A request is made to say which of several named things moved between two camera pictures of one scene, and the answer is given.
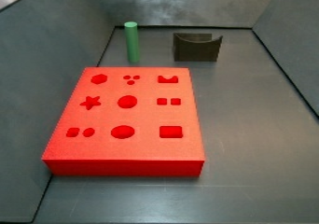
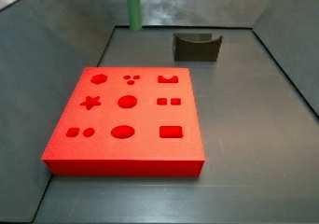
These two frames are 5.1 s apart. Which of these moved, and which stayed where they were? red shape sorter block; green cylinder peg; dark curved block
Moved: green cylinder peg
Stayed: dark curved block; red shape sorter block
